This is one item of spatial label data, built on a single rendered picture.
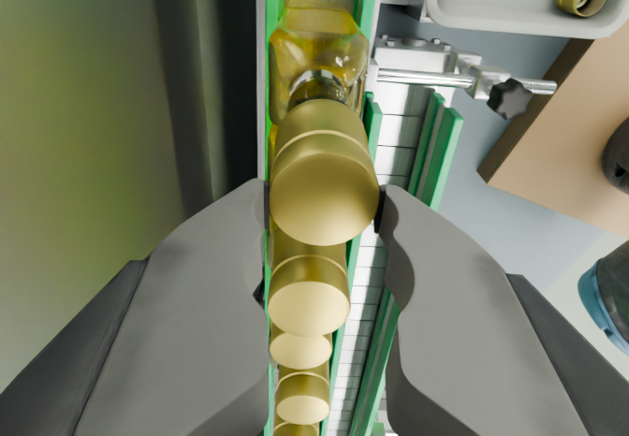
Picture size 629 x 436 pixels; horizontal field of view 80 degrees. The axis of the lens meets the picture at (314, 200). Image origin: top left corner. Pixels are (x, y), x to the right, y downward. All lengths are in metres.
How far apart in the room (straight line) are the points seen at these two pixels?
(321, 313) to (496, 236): 0.62
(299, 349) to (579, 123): 0.52
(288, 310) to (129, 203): 0.16
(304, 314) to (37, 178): 0.13
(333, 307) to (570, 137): 0.53
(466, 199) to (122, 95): 0.56
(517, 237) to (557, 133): 0.22
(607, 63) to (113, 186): 0.57
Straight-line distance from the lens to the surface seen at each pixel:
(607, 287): 0.59
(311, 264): 0.15
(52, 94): 0.21
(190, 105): 0.51
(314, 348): 0.21
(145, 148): 0.30
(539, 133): 0.62
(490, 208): 0.72
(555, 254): 0.84
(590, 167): 0.69
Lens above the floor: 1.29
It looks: 57 degrees down
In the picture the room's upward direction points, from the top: 179 degrees clockwise
